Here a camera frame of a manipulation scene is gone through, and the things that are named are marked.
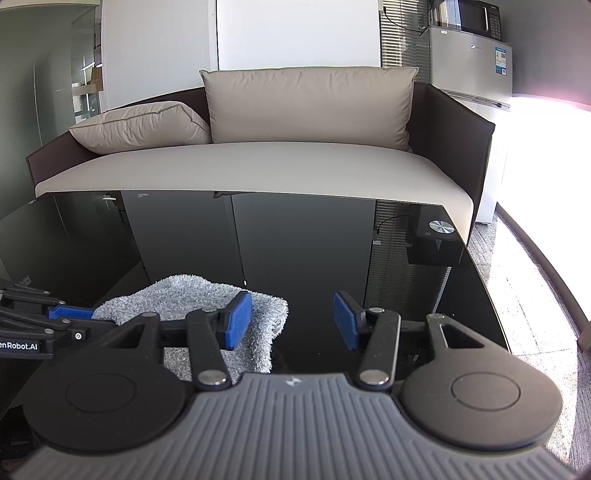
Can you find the dark brown sofa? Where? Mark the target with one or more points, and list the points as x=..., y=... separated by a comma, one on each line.
x=445, y=164

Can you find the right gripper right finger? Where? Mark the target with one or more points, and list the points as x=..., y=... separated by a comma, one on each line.
x=375, y=334

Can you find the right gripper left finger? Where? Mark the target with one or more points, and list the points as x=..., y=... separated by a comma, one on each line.
x=209, y=331

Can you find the small beige side cushion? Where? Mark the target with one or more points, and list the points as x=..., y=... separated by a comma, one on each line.
x=144, y=126

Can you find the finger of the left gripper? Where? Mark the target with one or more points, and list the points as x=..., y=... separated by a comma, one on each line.
x=84, y=330
x=70, y=312

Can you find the large beige back cushion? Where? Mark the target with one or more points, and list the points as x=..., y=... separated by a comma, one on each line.
x=349, y=105

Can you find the black microwave oven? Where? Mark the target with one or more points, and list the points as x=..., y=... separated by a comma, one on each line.
x=472, y=16

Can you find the silver refrigerator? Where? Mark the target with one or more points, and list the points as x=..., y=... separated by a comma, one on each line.
x=470, y=67

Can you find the round silver table disc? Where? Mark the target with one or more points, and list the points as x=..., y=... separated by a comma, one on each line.
x=442, y=227

